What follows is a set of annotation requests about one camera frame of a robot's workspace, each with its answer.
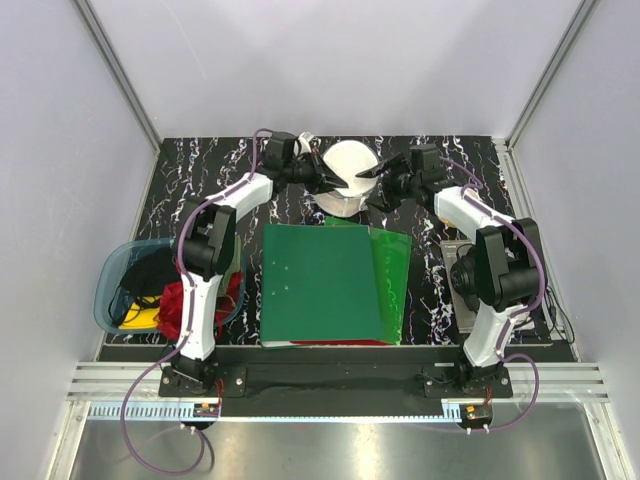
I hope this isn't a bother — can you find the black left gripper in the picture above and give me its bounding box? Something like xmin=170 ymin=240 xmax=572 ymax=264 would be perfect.
xmin=284 ymin=149 xmax=348 ymax=196

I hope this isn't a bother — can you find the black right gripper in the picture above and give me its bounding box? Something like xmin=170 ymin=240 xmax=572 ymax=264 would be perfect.
xmin=356 ymin=153 xmax=420 ymax=215

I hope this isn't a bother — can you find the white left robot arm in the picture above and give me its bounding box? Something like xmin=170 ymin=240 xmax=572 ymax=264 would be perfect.
xmin=174 ymin=128 xmax=348 ymax=396

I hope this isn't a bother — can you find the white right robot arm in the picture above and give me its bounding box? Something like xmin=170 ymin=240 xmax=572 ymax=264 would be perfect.
xmin=358 ymin=144 xmax=547 ymax=397

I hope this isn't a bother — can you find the light green plastic folder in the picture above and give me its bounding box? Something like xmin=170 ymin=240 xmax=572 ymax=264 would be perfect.
xmin=314 ymin=219 xmax=411 ymax=346

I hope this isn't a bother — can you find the yellow tape roll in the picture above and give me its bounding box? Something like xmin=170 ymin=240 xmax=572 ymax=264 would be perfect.
xmin=441 ymin=219 xmax=462 ymax=231

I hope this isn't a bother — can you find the olive green garment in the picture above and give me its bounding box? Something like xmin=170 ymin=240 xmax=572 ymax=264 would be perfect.
xmin=223 ymin=235 xmax=243 ymax=281

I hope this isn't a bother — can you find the red folder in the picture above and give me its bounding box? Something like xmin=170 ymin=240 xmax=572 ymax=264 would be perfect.
xmin=285 ymin=339 xmax=389 ymax=347

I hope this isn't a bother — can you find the black garment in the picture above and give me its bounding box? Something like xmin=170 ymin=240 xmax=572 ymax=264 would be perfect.
xmin=119 ymin=247 xmax=181 ymax=308

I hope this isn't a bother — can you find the red garment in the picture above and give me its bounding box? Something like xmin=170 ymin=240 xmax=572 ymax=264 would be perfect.
xmin=156 ymin=271 xmax=244 ymax=343

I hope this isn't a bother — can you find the blue plastic basket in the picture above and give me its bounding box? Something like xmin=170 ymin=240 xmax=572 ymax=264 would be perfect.
xmin=93 ymin=237 xmax=247 ymax=343

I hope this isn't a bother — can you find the yellow garment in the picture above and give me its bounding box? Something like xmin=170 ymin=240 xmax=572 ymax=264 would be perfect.
xmin=119 ymin=296 xmax=161 ymax=330

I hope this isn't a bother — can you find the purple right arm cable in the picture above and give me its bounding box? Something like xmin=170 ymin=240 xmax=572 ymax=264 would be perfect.
xmin=414 ymin=155 xmax=547 ymax=434

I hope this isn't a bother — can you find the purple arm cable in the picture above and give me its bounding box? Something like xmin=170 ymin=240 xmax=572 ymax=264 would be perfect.
xmin=414 ymin=155 xmax=547 ymax=434
xmin=119 ymin=127 xmax=281 ymax=476

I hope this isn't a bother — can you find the black round camera lens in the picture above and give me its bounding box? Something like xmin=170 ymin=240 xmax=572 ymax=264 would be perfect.
xmin=449 ymin=245 xmax=480 ymax=313

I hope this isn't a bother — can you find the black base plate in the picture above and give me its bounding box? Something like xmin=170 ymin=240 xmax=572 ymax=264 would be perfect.
xmin=159 ymin=346 xmax=512 ymax=399

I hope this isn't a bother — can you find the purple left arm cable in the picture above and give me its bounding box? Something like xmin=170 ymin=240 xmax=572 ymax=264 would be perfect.
xmin=119 ymin=127 xmax=281 ymax=476

